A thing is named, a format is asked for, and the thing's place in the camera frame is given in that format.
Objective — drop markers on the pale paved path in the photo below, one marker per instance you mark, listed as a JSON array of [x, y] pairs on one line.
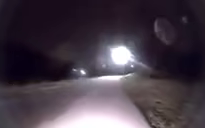
[[96, 103]]

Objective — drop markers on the rough grass verge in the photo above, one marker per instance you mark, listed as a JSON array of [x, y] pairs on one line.
[[166, 103]]

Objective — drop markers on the grey ground strip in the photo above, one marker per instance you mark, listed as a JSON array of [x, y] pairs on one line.
[[33, 101]]

